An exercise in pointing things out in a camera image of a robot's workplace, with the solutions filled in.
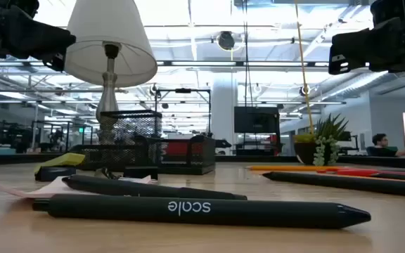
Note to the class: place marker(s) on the potted green succulent plant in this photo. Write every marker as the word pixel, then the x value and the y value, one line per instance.
pixel 308 152

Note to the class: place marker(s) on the black aluminium table frame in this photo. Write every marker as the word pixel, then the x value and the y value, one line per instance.
pixel 258 159

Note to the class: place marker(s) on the white shade table lamp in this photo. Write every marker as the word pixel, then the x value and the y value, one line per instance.
pixel 111 35

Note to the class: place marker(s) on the black metal frame stand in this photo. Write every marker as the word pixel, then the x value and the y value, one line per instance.
pixel 183 90

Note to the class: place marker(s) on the plain black pen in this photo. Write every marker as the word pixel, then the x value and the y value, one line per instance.
pixel 346 182
pixel 399 176
pixel 135 189

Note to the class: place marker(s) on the black pen with scale print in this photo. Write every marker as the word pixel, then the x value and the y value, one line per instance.
pixel 188 211

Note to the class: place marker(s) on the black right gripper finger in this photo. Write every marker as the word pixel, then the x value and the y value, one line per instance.
pixel 371 40
pixel 346 62

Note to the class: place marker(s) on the red background crate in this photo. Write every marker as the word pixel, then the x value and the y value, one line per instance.
pixel 176 148

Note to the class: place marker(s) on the black monitor screen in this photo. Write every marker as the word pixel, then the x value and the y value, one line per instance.
pixel 257 119

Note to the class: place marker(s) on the yellow highlighter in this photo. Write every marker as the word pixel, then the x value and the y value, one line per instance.
pixel 62 160

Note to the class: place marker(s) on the black binder clip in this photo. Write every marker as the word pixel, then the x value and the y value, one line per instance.
pixel 55 174

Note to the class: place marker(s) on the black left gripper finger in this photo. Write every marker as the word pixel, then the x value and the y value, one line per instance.
pixel 40 38
pixel 57 62

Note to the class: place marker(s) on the pink sticky note pad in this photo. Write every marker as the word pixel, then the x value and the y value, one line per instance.
pixel 40 192

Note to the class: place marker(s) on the background robot workstation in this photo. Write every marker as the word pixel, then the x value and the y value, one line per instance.
pixel 12 137

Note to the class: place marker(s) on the person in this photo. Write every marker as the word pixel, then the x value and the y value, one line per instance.
pixel 385 149

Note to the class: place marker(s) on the black mesh desk organizer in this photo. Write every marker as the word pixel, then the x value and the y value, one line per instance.
pixel 128 126

